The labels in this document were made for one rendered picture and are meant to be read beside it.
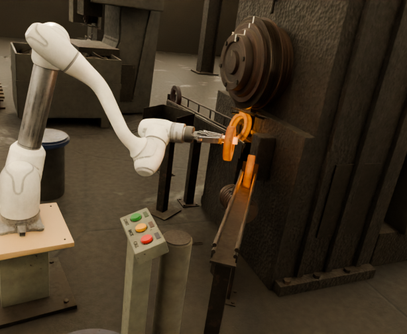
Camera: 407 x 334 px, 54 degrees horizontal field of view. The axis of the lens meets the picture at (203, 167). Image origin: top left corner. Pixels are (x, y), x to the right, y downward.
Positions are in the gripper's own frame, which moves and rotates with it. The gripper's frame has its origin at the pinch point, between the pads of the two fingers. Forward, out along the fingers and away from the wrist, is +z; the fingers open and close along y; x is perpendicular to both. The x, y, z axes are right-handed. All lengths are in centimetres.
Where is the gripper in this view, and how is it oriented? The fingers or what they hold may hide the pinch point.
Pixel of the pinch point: (229, 140)
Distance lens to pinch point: 174.6
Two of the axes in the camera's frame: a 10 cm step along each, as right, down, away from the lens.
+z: 9.8, 1.4, -1.6
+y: -2.0, 3.4, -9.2
